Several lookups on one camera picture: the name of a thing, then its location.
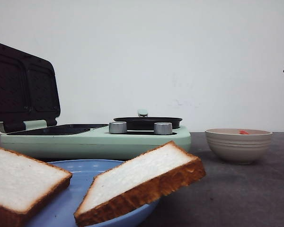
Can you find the beige ribbed bowl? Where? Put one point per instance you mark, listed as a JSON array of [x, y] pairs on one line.
[[229, 145]]

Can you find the bread slice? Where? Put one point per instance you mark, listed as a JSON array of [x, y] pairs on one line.
[[138, 181], [26, 186]]

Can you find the mint green hinged lid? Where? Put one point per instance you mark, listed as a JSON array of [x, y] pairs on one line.
[[28, 90]]

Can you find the mint green breakfast maker base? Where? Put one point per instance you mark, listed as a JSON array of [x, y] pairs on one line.
[[88, 141]]

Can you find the right silver control knob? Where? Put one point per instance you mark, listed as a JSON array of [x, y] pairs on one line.
[[163, 128]]

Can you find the silver control knob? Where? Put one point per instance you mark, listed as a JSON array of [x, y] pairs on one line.
[[163, 128], [117, 127]]

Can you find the black frying pan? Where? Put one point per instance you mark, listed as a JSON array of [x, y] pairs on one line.
[[144, 122]]

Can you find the left silver control knob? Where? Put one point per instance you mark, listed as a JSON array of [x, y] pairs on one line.
[[117, 127]]

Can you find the blue plate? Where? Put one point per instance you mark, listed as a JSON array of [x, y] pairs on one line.
[[59, 212]]

